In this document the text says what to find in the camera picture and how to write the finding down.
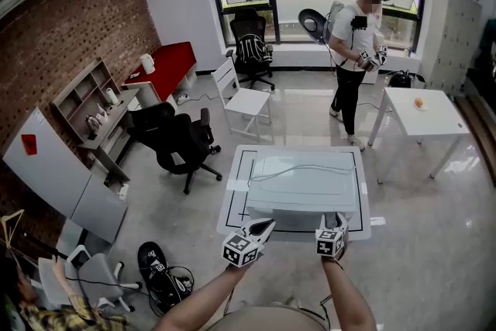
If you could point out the white electric kettle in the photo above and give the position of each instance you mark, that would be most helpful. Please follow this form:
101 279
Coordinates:
147 64

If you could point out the person's beige shirt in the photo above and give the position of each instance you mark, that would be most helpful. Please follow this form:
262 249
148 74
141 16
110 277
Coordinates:
271 319

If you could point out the metal kettle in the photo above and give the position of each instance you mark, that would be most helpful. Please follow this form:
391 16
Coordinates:
93 123

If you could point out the white wooden chair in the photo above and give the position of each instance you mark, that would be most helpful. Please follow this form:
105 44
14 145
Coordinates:
244 104

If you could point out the grey desk with shelf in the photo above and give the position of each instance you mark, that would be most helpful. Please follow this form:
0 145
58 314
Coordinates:
104 135

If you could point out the white bottle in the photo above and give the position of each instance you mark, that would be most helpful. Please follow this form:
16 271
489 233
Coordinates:
112 97

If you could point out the plain white table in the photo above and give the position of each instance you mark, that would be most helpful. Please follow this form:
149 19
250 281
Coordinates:
430 120

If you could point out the clothes rack with garments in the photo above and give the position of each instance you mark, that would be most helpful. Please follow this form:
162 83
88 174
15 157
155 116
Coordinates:
489 42

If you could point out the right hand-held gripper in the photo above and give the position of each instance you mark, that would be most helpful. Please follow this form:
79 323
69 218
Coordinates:
329 243

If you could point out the black backpack with white stripes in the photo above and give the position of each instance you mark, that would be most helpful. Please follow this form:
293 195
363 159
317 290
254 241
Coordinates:
253 48

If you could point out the grey white swivel chair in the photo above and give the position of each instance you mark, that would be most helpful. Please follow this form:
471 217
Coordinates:
93 275

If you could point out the white microwave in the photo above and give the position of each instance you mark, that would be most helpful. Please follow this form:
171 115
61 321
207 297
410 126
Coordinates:
302 188

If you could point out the black mesh office chair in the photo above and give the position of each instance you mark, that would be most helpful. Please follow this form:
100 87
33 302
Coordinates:
250 23

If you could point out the person's left forearm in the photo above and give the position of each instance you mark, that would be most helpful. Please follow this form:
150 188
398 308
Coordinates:
197 302

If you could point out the white power strip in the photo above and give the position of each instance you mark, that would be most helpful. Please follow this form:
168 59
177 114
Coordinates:
182 98

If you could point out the person's right forearm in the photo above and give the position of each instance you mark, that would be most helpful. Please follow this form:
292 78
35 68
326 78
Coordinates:
348 294

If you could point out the pale grey lockers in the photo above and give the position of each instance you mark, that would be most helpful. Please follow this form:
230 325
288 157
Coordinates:
453 42

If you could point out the white table with black lines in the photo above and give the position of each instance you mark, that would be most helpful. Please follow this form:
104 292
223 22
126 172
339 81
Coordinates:
236 197

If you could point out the wooden clothes hanger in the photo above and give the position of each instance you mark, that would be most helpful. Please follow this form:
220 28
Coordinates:
9 228

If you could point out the black floor bag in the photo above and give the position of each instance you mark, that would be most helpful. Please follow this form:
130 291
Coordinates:
400 79

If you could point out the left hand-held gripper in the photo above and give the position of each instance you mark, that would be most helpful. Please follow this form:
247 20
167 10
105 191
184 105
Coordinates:
240 248

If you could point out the orange fruit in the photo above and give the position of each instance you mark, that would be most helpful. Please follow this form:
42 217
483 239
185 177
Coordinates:
419 102

